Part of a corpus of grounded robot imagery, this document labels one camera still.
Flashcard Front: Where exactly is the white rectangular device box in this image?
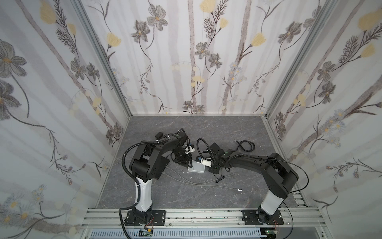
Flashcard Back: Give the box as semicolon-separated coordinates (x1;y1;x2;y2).
188;160;205;173

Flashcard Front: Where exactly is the black cable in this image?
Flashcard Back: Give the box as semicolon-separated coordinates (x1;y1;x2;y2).
234;139;256;154

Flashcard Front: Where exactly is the grey cable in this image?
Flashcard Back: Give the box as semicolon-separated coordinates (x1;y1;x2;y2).
163;166;243;192

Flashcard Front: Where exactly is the black power adapter with cable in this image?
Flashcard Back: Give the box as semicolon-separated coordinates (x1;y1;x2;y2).
155;132;170;141

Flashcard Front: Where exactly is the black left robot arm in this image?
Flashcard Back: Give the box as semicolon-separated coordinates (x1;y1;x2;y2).
118;128;193;239

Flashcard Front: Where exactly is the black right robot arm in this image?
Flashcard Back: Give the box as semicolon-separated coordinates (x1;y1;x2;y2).
200;140;299;225

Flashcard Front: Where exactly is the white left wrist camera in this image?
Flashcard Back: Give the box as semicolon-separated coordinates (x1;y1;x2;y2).
184;144;195;154

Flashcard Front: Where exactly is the white slotted cable duct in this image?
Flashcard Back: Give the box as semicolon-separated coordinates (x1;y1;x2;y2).
89;228;266;239

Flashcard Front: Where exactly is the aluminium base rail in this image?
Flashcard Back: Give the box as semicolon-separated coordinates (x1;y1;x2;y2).
81;193;332;239

